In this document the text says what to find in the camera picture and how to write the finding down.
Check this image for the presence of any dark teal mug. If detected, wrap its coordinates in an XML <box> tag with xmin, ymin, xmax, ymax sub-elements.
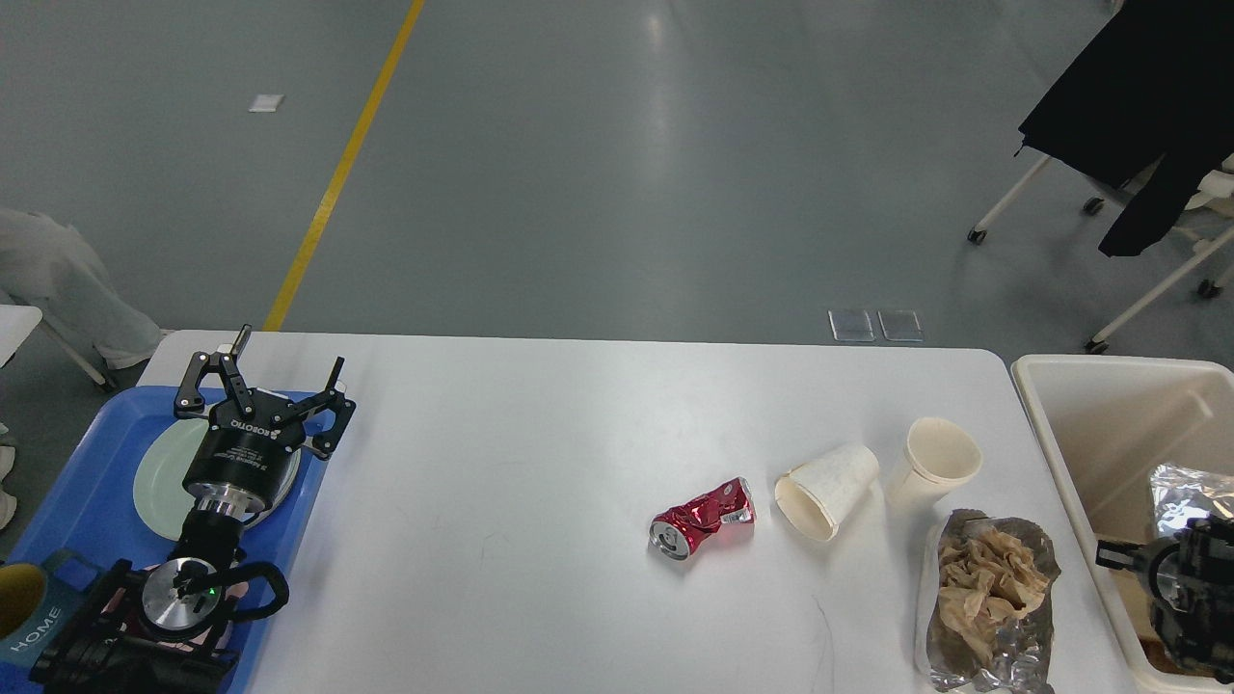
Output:
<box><xmin>1</xmin><ymin>548</ymin><xmax>105</xmax><ymax>669</ymax></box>

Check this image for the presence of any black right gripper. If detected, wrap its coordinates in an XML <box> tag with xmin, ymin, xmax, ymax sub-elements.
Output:
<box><xmin>1096</xmin><ymin>538</ymin><xmax>1180</xmax><ymax>610</ymax></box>

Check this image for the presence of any crushed red soda can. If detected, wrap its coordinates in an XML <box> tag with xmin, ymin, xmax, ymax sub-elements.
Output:
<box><xmin>648</xmin><ymin>477</ymin><xmax>756</xmax><ymax>561</ymax></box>

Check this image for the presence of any person in light trousers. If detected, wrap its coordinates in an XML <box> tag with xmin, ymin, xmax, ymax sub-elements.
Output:
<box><xmin>1</xmin><ymin>207</ymin><xmax>164</xmax><ymax>370</ymax></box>

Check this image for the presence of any foil bag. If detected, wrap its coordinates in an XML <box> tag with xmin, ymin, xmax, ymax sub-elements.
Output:
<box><xmin>914</xmin><ymin>509</ymin><xmax>1060</xmax><ymax>693</ymax></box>

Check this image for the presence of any beige plastic bin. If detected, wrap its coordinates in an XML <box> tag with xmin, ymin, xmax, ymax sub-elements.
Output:
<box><xmin>1009</xmin><ymin>354</ymin><xmax>1234</xmax><ymax>694</ymax></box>

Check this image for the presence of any green plate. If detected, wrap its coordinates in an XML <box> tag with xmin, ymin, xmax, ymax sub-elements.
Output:
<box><xmin>133</xmin><ymin>416</ymin><xmax>304</xmax><ymax>541</ymax></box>

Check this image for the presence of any white rolling chair frame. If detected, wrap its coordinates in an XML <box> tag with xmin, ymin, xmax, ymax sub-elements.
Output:
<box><xmin>967</xmin><ymin>154</ymin><xmax>1234</xmax><ymax>356</ymax></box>

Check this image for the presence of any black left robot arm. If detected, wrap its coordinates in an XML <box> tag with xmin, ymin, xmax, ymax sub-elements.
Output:
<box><xmin>4</xmin><ymin>328</ymin><xmax>355</xmax><ymax>693</ymax></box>

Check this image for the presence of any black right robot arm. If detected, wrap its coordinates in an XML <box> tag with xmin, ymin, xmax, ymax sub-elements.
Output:
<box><xmin>1095</xmin><ymin>517</ymin><xmax>1233</xmax><ymax>684</ymax></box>

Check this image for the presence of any black jacket on chair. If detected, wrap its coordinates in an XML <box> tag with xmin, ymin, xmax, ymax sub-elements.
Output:
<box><xmin>1019</xmin><ymin>1</ymin><xmax>1233</xmax><ymax>256</ymax></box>

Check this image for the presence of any white paper cup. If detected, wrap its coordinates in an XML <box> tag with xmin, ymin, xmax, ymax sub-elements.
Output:
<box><xmin>884</xmin><ymin>416</ymin><xmax>983</xmax><ymax>515</ymax></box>
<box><xmin>774</xmin><ymin>443</ymin><xmax>880</xmax><ymax>542</ymax></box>

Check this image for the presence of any foil wrapper with napkin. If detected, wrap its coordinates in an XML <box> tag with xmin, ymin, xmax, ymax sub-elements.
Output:
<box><xmin>1146</xmin><ymin>463</ymin><xmax>1233</xmax><ymax>538</ymax></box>

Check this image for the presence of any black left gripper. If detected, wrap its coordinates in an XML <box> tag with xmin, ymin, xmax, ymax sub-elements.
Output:
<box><xmin>174</xmin><ymin>324</ymin><xmax>357</xmax><ymax>517</ymax></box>

